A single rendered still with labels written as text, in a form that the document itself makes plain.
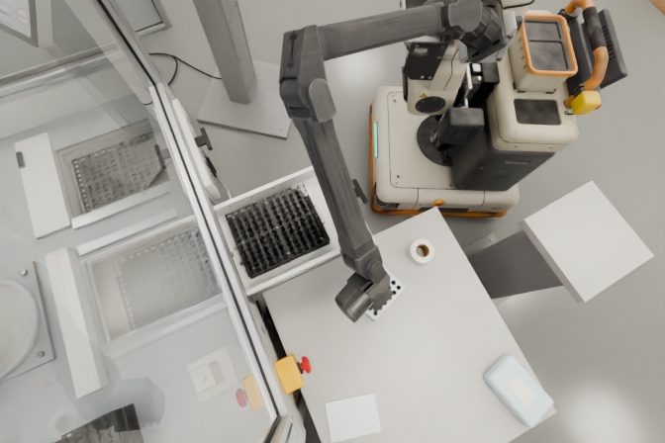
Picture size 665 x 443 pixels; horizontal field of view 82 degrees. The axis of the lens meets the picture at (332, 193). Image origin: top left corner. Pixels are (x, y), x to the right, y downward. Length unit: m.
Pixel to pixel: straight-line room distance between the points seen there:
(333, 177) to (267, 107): 1.51
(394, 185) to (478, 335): 0.80
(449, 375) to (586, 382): 1.16
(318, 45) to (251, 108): 1.55
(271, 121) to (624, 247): 1.62
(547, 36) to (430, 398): 1.16
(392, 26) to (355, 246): 0.43
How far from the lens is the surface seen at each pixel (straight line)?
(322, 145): 0.68
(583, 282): 1.35
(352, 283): 0.86
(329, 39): 0.68
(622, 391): 2.33
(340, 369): 1.11
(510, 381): 1.17
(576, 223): 1.39
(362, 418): 1.11
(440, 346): 1.15
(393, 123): 1.87
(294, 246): 0.98
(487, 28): 0.96
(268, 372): 0.88
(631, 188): 2.62
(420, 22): 0.82
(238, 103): 2.22
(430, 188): 1.77
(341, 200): 0.73
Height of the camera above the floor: 1.86
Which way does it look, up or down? 70 degrees down
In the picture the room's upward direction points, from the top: 6 degrees clockwise
